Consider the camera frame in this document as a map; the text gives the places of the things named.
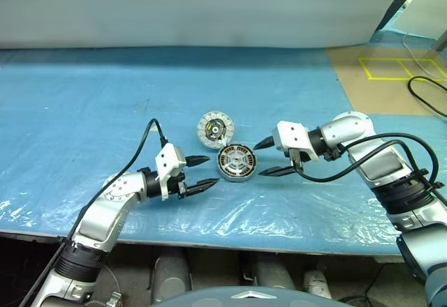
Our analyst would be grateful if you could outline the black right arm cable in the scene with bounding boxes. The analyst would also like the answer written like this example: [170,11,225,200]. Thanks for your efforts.
[291,132,447,200]

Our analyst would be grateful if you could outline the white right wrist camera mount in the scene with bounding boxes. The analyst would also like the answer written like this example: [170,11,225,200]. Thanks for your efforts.
[272,121,321,163]

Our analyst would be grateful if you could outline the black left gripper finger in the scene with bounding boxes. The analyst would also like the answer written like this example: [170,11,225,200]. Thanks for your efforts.
[184,178,220,196]
[184,154,211,167]

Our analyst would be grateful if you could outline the grey robot torso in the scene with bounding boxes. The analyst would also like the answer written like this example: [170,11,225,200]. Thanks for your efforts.
[149,285,291,307]

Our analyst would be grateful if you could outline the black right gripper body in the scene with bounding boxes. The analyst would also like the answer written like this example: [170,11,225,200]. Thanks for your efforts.
[286,147,308,170]

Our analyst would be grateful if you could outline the black rotor ring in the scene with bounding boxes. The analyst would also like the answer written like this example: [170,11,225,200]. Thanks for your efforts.
[219,145,256,177]

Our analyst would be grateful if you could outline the white rounded object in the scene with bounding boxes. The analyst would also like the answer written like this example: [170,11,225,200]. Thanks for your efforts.
[302,268,332,299]

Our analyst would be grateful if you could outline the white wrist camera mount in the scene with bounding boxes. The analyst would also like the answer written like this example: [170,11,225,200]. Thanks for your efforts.
[154,142,186,202]
[272,121,321,163]

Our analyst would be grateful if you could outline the white backdrop board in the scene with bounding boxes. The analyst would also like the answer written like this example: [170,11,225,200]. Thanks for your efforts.
[0,0,413,49]

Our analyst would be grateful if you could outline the black loose cable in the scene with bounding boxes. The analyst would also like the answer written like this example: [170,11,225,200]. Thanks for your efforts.
[407,75,447,116]

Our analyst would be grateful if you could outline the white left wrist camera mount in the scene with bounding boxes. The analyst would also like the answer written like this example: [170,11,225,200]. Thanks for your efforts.
[154,142,186,202]

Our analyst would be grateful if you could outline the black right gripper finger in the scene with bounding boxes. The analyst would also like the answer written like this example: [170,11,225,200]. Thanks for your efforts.
[258,165,298,178]
[254,135,277,150]

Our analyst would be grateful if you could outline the blue plastic table cover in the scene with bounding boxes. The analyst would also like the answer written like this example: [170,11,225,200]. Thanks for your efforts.
[0,45,447,257]

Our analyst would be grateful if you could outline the silver motor stator copper coils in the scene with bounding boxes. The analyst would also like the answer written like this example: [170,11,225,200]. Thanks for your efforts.
[216,142,259,183]

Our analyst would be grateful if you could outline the grey rounded cylinder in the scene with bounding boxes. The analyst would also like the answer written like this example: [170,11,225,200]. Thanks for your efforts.
[152,249,192,303]
[253,253,297,290]

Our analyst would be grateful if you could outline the brown cardboard sheet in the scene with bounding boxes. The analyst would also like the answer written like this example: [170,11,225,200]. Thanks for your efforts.
[326,45,447,116]

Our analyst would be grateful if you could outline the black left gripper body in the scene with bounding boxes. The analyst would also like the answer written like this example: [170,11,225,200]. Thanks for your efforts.
[170,170,189,200]

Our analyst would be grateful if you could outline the white motor stator disc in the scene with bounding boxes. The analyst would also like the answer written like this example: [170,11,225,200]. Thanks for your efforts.
[196,111,235,151]

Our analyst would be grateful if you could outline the thin white cable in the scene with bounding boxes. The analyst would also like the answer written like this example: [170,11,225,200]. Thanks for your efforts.
[401,33,437,74]

